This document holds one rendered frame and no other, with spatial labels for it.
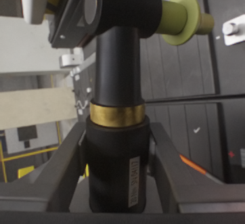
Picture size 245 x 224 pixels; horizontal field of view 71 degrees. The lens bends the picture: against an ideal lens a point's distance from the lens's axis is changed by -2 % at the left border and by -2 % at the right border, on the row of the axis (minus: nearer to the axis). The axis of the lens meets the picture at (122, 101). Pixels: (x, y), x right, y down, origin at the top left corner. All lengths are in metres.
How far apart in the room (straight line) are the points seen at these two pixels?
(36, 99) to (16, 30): 1.55
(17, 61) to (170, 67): 4.25
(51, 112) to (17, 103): 0.72
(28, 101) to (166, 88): 4.18
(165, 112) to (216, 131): 0.09
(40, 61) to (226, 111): 4.33
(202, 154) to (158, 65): 0.15
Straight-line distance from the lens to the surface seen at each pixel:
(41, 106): 4.39
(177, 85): 0.27
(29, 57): 4.46
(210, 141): 0.25
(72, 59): 0.99
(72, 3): 0.43
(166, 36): 0.17
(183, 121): 0.27
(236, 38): 0.23
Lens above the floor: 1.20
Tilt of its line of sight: 29 degrees down
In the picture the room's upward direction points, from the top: 98 degrees counter-clockwise
